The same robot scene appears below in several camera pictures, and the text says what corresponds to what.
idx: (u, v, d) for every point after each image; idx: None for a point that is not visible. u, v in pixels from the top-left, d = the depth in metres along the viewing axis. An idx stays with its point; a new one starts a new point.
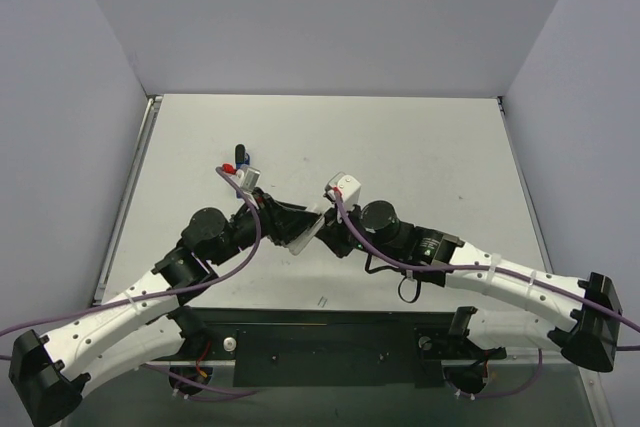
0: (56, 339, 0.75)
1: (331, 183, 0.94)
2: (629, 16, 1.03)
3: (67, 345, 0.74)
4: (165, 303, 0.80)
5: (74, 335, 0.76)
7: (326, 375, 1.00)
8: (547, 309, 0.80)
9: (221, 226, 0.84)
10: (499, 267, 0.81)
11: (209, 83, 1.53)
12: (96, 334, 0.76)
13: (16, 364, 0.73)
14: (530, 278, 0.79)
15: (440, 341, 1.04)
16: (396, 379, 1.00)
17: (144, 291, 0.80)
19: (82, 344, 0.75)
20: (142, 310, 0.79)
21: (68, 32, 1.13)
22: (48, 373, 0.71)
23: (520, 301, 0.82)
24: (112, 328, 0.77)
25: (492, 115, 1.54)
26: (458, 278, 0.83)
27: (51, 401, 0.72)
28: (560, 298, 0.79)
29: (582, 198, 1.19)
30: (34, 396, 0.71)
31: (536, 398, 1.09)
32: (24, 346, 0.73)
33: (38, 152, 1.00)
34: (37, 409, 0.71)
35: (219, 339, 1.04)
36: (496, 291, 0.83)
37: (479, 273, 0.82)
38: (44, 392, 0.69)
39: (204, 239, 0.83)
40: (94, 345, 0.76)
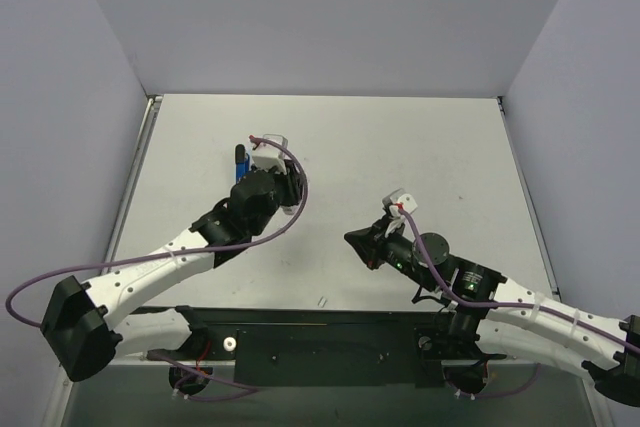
0: (98, 286, 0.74)
1: (391, 197, 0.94)
2: (629, 16, 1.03)
3: (109, 293, 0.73)
4: (203, 259, 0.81)
5: (117, 283, 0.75)
7: (326, 376, 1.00)
8: (588, 349, 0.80)
9: (272, 185, 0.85)
10: (544, 305, 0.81)
11: (209, 82, 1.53)
12: (138, 283, 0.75)
13: (54, 312, 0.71)
14: (574, 318, 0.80)
15: (440, 340, 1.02)
16: (396, 379, 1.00)
17: (183, 245, 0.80)
19: (125, 293, 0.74)
20: (183, 264, 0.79)
21: (68, 32, 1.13)
22: (91, 317, 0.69)
23: (562, 339, 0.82)
24: (154, 280, 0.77)
25: (491, 115, 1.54)
26: (501, 314, 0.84)
27: (92, 347, 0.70)
28: (602, 339, 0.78)
29: (581, 197, 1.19)
30: (76, 340, 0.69)
31: (536, 399, 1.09)
32: (65, 291, 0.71)
33: (38, 151, 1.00)
34: (77, 355, 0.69)
35: (219, 339, 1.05)
36: (538, 329, 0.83)
37: (522, 311, 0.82)
38: (88, 334, 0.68)
39: (255, 195, 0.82)
40: (135, 295, 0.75)
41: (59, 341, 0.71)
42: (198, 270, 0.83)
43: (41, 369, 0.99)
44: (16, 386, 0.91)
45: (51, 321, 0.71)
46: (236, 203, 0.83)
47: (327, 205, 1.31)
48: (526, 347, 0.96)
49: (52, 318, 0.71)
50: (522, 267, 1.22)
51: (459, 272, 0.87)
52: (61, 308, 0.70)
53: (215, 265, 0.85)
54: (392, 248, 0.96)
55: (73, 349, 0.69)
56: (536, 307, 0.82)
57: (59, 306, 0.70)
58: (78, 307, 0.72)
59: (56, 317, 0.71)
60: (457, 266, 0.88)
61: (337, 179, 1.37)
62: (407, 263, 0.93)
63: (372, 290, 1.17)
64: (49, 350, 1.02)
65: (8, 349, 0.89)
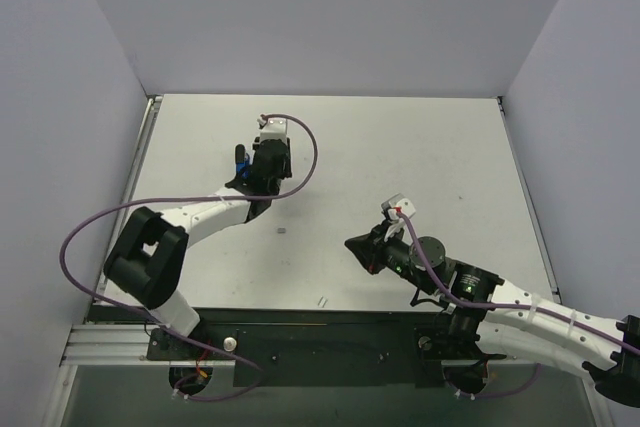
0: (171, 214, 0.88)
1: (391, 201, 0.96)
2: (629, 16, 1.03)
3: (180, 218, 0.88)
4: (242, 207, 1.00)
5: (184, 212, 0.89)
7: (326, 376, 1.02)
8: (585, 350, 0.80)
9: (286, 150, 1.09)
10: (541, 306, 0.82)
11: (209, 82, 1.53)
12: (200, 215, 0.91)
13: (132, 236, 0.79)
14: (570, 319, 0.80)
15: (440, 340, 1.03)
16: (396, 378, 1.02)
17: (227, 194, 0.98)
19: (193, 220, 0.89)
20: (232, 207, 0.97)
21: (69, 32, 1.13)
22: (173, 231, 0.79)
23: (559, 339, 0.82)
24: (212, 215, 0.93)
25: (491, 115, 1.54)
26: (499, 315, 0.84)
27: (171, 263, 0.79)
28: (599, 339, 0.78)
29: (581, 197, 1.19)
30: (159, 253, 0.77)
31: (537, 399, 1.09)
32: (143, 215, 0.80)
33: (37, 151, 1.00)
34: (159, 268, 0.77)
35: (219, 339, 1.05)
36: (536, 330, 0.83)
37: (519, 311, 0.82)
38: (174, 244, 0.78)
39: (275, 157, 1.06)
40: (200, 224, 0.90)
41: (135, 264, 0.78)
42: (233, 219, 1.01)
43: (41, 368, 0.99)
44: (16, 386, 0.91)
45: (126, 249, 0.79)
46: (261, 167, 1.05)
47: (327, 205, 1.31)
48: (526, 347, 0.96)
49: (128, 245, 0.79)
50: (522, 267, 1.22)
51: (456, 275, 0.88)
52: (140, 231, 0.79)
53: (242, 221, 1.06)
54: (392, 252, 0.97)
55: (155, 262, 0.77)
56: (533, 309, 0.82)
57: (136, 230, 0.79)
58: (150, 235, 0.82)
59: (134, 241, 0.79)
60: (456, 269, 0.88)
61: (336, 179, 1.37)
62: (405, 266, 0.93)
63: (371, 290, 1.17)
64: (50, 349, 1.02)
65: (8, 349, 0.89)
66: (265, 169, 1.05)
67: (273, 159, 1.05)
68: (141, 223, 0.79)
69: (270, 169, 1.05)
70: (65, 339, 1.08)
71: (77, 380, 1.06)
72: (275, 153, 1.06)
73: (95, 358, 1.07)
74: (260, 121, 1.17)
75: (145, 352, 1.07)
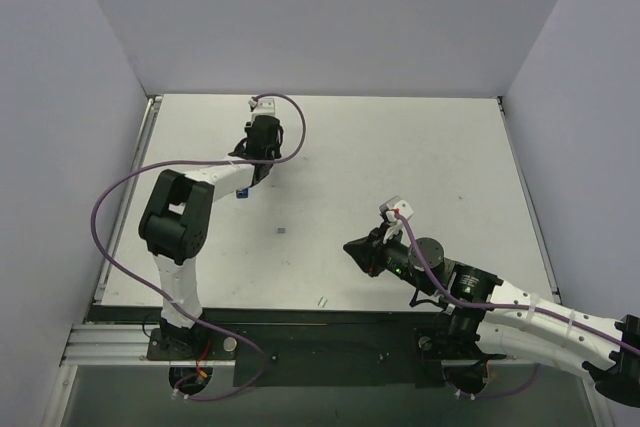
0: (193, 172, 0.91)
1: (388, 203, 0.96)
2: (630, 16, 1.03)
3: (201, 175, 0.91)
4: (247, 172, 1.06)
5: (203, 172, 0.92)
7: (326, 375, 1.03)
8: (584, 349, 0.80)
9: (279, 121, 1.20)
10: (539, 306, 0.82)
11: (209, 82, 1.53)
12: (218, 174, 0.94)
13: (162, 194, 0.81)
14: (569, 318, 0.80)
15: (440, 340, 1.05)
16: (396, 378, 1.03)
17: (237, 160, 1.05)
19: (213, 177, 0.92)
20: (243, 169, 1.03)
21: (68, 31, 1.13)
22: (200, 185, 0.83)
23: (558, 339, 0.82)
24: (229, 174, 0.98)
25: (491, 115, 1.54)
26: (498, 316, 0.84)
27: (202, 214, 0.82)
28: (598, 339, 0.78)
29: (581, 197, 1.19)
30: (190, 205, 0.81)
31: (537, 399, 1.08)
32: (169, 174, 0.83)
33: (37, 151, 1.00)
34: (194, 217, 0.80)
35: (220, 339, 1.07)
36: (535, 330, 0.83)
37: (518, 311, 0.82)
38: (204, 195, 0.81)
39: (270, 125, 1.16)
40: (220, 181, 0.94)
41: (167, 219, 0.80)
42: (240, 185, 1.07)
43: (41, 368, 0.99)
44: (16, 386, 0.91)
45: (158, 207, 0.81)
46: (258, 137, 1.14)
47: (327, 205, 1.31)
48: (525, 347, 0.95)
49: (159, 203, 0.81)
50: (522, 267, 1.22)
51: (456, 276, 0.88)
52: (169, 189, 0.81)
53: (245, 186, 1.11)
54: (391, 254, 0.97)
55: (188, 213, 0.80)
56: (531, 309, 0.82)
57: (166, 188, 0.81)
58: (177, 193, 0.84)
59: (164, 198, 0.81)
60: (454, 270, 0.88)
61: (337, 179, 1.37)
62: (404, 268, 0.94)
63: (371, 290, 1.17)
64: (49, 350, 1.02)
65: (8, 350, 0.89)
66: (262, 138, 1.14)
67: (269, 128, 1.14)
68: (169, 181, 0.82)
69: (268, 138, 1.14)
70: (65, 339, 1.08)
71: (76, 381, 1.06)
72: (270, 123, 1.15)
73: (95, 358, 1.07)
74: (252, 102, 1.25)
75: (145, 352, 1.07)
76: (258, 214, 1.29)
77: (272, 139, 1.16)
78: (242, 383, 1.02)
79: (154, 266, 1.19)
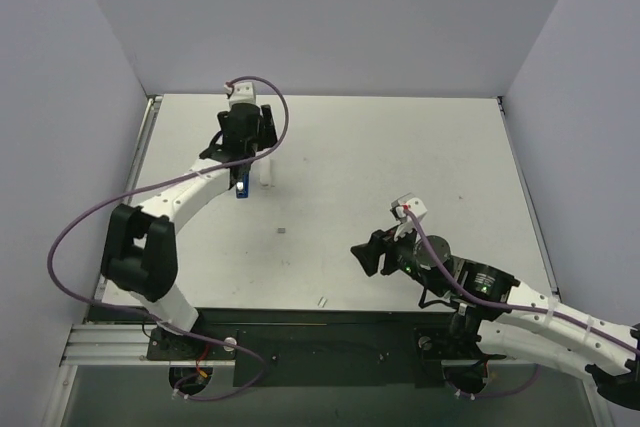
0: (150, 205, 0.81)
1: (399, 200, 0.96)
2: (629, 15, 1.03)
3: (162, 207, 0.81)
4: (223, 175, 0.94)
5: (164, 200, 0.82)
7: (326, 375, 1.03)
8: (597, 355, 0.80)
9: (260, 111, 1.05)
10: (558, 311, 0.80)
11: (210, 82, 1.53)
12: (182, 197, 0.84)
13: (118, 235, 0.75)
14: (588, 325, 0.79)
15: (440, 341, 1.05)
16: (395, 378, 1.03)
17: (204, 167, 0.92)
19: (175, 205, 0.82)
20: (211, 178, 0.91)
21: (67, 30, 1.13)
22: (157, 223, 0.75)
23: (572, 344, 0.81)
24: (194, 193, 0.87)
25: (491, 115, 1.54)
26: (513, 318, 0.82)
27: (162, 255, 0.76)
28: (612, 346, 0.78)
29: (582, 196, 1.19)
30: (148, 246, 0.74)
31: (537, 399, 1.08)
32: (124, 212, 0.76)
33: (37, 150, 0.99)
34: (153, 260, 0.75)
35: (219, 339, 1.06)
36: (551, 334, 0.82)
37: (535, 314, 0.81)
38: (161, 236, 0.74)
39: (249, 116, 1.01)
40: (183, 206, 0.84)
41: (128, 261, 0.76)
42: (214, 190, 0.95)
43: (42, 368, 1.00)
44: (16, 386, 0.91)
45: (115, 248, 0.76)
46: (236, 131, 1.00)
47: (327, 205, 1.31)
48: (525, 348, 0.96)
49: (115, 244, 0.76)
50: (522, 268, 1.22)
51: (469, 275, 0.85)
52: (123, 230, 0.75)
53: (228, 188, 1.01)
54: (402, 252, 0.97)
55: (147, 256, 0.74)
56: (550, 313, 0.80)
57: (120, 229, 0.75)
58: (136, 227, 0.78)
59: (121, 240, 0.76)
60: (466, 269, 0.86)
61: (337, 179, 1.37)
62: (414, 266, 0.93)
63: (372, 290, 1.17)
64: (49, 349, 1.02)
65: (8, 350, 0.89)
66: (241, 131, 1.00)
67: (248, 118, 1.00)
68: (122, 221, 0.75)
69: (246, 130, 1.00)
70: (64, 340, 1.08)
71: (77, 380, 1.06)
72: (250, 112, 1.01)
73: (95, 358, 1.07)
74: (227, 88, 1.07)
75: (145, 352, 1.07)
76: (258, 214, 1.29)
77: (252, 131, 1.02)
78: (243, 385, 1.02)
79: None
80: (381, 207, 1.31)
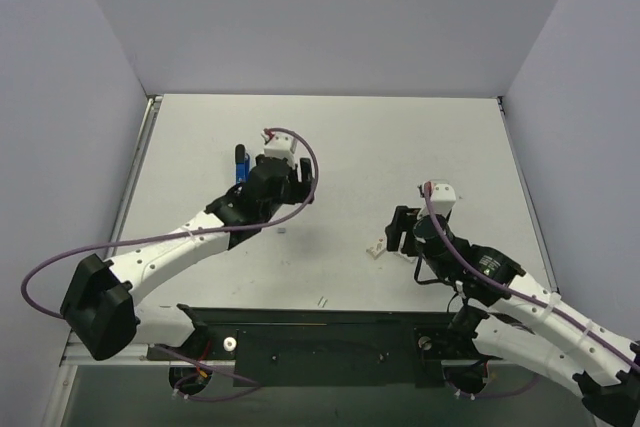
0: (121, 263, 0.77)
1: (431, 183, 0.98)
2: (628, 16, 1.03)
3: (132, 269, 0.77)
4: (219, 239, 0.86)
5: (138, 260, 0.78)
7: (325, 376, 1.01)
8: (590, 361, 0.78)
9: (287, 170, 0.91)
10: (558, 308, 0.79)
11: (210, 82, 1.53)
12: (159, 259, 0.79)
13: (79, 287, 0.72)
14: (586, 327, 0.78)
15: (440, 340, 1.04)
16: (396, 379, 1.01)
17: (200, 226, 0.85)
19: (147, 270, 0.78)
20: (200, 243, 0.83)
21: (67, 31, 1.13)
22: (115, 291, 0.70)
23: (567, 344, 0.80)
24: (174, 258, 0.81)
25: (491, 115, 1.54)
26: (510, 306, 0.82)
27: (117, 322, 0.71)
28: (607, 353, 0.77)
29: (582, 197, 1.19)
30: (102, 313, 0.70)
31: (537, 399, 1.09)
32: (90, 266, 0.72)
33: (37, 151, 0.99)
34: (103, 326, 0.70)
35: (219, 339, 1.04)
36: (546, 330, 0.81)
37: (533, 307, 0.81)
38: (114, 306, 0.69)
39: (272, 177, 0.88)
40: (157, 271, 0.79)
41: (85, 315, 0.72)
42: (209, 252, 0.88)
43: (42, 368, 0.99)
44: (17, 386, 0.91)
45: (74, 298, 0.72)
46: (252, 189, 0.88)
47: (326, 205, 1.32)
48: (519, 351, 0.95)
49: (76, 295, 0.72)
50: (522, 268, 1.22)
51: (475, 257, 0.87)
52: (85, 283, 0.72)
53: (230, 247, 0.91)
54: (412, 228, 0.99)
55: (98, 322, 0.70)
56: (549, 308, 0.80)
57: (83, 283, 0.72)
58: (102, 283, 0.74)
59: (80, 293, 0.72)
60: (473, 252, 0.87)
61: (336, 179, 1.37)
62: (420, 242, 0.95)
63: (371, 290, 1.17)
64: (49, 349, 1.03)
65: (9, 350, 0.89)
66: (258, 191, 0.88)
67: (268, 181, 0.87)
68: (87, 276, 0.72)
69: (263, 192, 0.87)
70: (64, 340, 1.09)
71: (77, 380, 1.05)
72: (273, 173, 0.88)
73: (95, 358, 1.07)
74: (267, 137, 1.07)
75: (145, 352, 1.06)
76: None
77: (271, 193, 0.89)
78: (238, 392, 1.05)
79: None
80: (381, 207, 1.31)
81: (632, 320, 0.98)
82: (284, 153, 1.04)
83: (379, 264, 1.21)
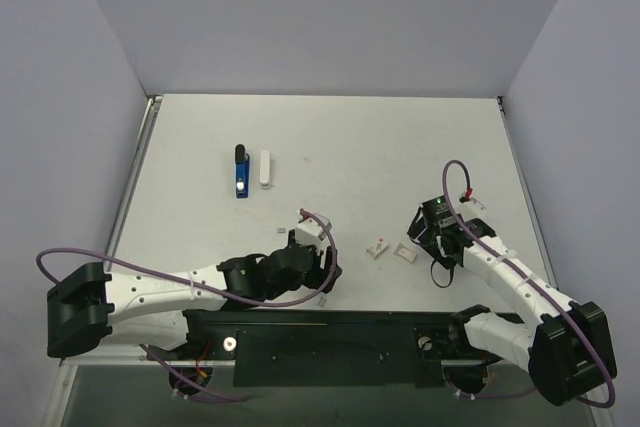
0: (116, 284, 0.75)
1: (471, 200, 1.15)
2: (629, 17, 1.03)
3: (123, 294, 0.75)
4: (216, 300, 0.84)
5: (133, 288, 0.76)
7: (326, 376, 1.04)
8: (527, 307, 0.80)
9: (308, 265, 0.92)
10: (510, 259, 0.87)
11: (210, 83, 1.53)
12: (151, 296, 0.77)
13: (73, 284, 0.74)
14: (527, 274, 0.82)
15: (440, 340, 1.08)
16: (397, 378, 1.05)
17: (205, 281, 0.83)
19: (135, 301, 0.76)
20: (196, 297, 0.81)
21: (67, 32, 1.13)
22: (95, 309, 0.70)
23: (512, 293, 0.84)
24: (166, 299, 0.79)
25: (492, 115, 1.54)
26: (473, 256, 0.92)
27: (83, 336, 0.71)
28: (543, 303, 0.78)
29: (582, 196, 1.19)
30: (75, 321, 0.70)
31: (540, 401, 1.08)
32: (89, 273, 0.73)
33: (35, 151, 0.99)
34: (68, 334, 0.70)
35: (220, 339, 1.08)
36: (496, 279, 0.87)
37: (489, 256, 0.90)
38: (87, 322, 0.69)
39: (291, 267, 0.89)
40: (144, 306, 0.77)
41: (62, 311, 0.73)
42: (200, 306, 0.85)
43: (41, 367, 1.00)
44: (17, 384, 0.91)
45: (64, 290, 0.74)
46: (270, 266, 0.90)
47: (327, 204, 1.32)
48: (496, 332, 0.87)
49: (68, 288, 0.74)
50: None
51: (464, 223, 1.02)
52: (79, 284, 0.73)
53: (218, 308, 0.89)
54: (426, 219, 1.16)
55: (68, 326, 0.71)
56: (501, 258, 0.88)
57: (77, 283, 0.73)
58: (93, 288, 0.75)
59: (71, 289, 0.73)
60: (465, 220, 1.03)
61: (337, 179, 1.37)
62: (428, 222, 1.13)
63: (372, 290, 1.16)
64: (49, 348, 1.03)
65: (9, 350, 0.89)
66: (272, 270, 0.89)
67: (286, 269, 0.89)
68: (83, 278, 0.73)
69: (276, 275, 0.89)
70: None
71: (77, 380, 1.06)
72: (295, 264, 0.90)
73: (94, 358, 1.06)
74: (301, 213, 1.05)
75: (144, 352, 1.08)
76: (259, 214, 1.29)
77: (282, 278, 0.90)
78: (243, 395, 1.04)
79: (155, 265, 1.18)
80: (382, 207, 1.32)
81: (633, 320, 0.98)
82: (314, 240, 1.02)
83: (379, 264, 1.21)
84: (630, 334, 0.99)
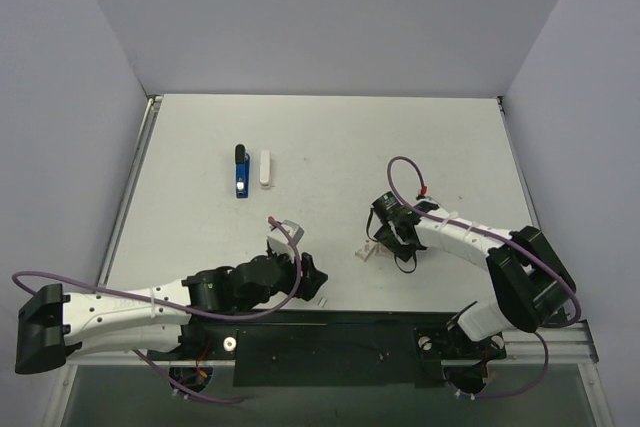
0: (74, 303, 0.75)
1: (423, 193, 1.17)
2: (629, 15, 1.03)
3: (80, 315, 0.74)
4: (179, 316, 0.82)
5: (91, 308, 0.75)
7: (324, 375, 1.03)
8: (476, 251, 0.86)
9: (273, 279, 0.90)
10: (452, 219, 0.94)
11: (210, 83, 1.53)
12: (110, 315, 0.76)
13: (35, 305, 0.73)
14: (469, 223, 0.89)
15: (440, 341, 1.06)
16: (397, 377, 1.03)
17: (167, 297, 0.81)
19: (92, 322, 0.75)
20: (158, 315, 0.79)
21: (66, 32, 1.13)
22: (51, 332, 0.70)
23: (464, 247, 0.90)
24: (127, 318, 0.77)
25: (492, 115, 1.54)
26: (425, 230, 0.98)
27: (46, 355, 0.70)
28: (490, 240, 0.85)
29: (581, 196, 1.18)
30: (31, 343, 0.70)
31: (540, 400, 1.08)
32: (49, 293, 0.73)
33: (35, 152, 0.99)
34: (27, 356, 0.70)
35: (219, 339, 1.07)
36: (448, 240, 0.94)
37: (436, 224, 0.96)
38: (42, 344, 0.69)
39: (254, 282, 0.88)
40: (102, 325, 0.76)
41: (27, 331, 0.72)
42: (166, 322, 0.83)
43: None
44: (17, 383, 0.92)
45: (27, 311, 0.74)
46: (237, 280, 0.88)
47: (326, 204, 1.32)
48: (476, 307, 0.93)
49: (32, 308, 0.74)
50: None
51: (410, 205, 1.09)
52: (39, 306, 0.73)
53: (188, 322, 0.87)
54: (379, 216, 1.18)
55: (26, 348, 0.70)
56: (446, 221, 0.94)
57: (37, 304, 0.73)
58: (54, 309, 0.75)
59: (32, 310, 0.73)
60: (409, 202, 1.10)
61: (336, 178, 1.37)
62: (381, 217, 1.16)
63: (371, 289, 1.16)
64: None
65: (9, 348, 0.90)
66: (238, 284, 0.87)
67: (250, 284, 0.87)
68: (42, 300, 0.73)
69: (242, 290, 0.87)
70: None
71: (76, 380, 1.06)
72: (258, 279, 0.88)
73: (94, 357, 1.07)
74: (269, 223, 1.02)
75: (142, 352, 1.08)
76: (259, 214, 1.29)
77: (251, 292, 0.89)
78: (242, 394, 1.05)
79: (154, 265, 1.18)
80: None
81: (634, 321, 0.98)
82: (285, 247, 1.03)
83: (379, 264, 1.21)
84: (632, 333, 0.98)
